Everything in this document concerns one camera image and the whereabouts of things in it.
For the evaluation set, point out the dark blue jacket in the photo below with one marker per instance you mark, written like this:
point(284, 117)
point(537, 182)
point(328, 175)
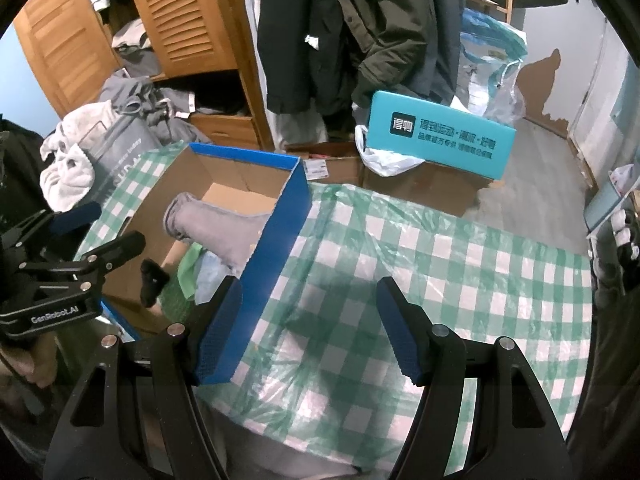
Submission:
point(447, 35)

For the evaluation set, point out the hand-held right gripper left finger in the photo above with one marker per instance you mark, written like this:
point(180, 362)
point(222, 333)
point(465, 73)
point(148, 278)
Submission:
point(220, 330)

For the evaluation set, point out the flat labelled cardboard box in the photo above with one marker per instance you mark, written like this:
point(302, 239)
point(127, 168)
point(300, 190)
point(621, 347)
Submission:
point(340, 170)

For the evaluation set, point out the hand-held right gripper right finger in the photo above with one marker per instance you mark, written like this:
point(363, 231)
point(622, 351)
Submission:
point(400, 330)

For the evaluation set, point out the olive green jacket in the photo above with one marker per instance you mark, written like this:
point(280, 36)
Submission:
point(390, 25)

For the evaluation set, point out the light blue sock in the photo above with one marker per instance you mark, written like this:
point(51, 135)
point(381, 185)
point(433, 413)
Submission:
point(210, 280)

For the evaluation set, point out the wooden wardrobe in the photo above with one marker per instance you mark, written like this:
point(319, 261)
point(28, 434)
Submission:
point(225, 130)

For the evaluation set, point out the wooden louvered wardrobe door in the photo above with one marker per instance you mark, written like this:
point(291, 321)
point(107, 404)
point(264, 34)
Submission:
point(180, 10)
point(55, 45)

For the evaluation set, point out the white plastic bag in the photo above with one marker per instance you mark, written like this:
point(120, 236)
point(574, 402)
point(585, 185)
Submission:
point(390, 162)

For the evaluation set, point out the white shoe rack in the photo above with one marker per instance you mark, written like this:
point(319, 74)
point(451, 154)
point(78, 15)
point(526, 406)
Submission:
point(625, 240)

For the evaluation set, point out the brown cardboard box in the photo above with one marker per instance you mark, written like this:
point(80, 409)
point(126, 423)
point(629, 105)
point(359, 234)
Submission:
point(425, 190)

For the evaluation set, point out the black cloth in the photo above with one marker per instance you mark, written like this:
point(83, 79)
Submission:
point(20, 170)

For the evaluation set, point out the black jacket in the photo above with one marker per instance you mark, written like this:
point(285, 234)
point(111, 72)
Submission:
point(295, 35)

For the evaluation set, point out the long white garment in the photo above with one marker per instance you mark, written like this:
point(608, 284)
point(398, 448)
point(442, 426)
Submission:
point(295, 127)

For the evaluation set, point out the long pink knit sock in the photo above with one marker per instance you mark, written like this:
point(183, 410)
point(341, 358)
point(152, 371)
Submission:
point(215, 225)

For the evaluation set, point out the black sock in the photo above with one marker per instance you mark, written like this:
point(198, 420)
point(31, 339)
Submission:
point(152, 285)

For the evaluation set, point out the green striped sock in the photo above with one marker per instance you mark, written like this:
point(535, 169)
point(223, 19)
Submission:
point(175, 300)

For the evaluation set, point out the clear storage bag blue top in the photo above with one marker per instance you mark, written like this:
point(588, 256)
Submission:
point(490, 45)

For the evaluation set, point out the green checked plastic tablecloth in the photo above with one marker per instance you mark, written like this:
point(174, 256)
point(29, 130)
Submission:
point(450, 270)

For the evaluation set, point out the grey printed bag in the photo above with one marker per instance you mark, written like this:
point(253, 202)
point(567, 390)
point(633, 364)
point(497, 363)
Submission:
point(120, 155)

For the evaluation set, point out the blue cardboard box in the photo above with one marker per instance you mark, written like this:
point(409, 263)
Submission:
point(280, 240)

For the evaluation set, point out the light blue bin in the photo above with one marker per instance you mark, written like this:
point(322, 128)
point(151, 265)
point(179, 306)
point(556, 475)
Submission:
point(602, 210)

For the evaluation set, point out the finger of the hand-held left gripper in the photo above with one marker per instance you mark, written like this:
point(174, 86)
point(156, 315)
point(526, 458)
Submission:
point(110, 250)
point(75, 217)

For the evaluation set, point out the light green sock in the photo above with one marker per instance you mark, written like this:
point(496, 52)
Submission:
point(187, 272)

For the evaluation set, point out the grey folded clothes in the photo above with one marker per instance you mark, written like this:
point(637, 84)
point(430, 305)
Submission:
point(140, 55)

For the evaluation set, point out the grey hoodie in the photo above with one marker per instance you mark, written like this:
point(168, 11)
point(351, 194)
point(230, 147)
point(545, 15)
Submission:
point(135, 100)

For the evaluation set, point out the teal printed box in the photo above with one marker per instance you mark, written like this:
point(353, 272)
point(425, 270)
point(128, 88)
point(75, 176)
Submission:
point(440, 135)

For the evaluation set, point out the white towel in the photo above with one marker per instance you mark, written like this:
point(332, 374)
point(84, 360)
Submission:
point(70, 175)

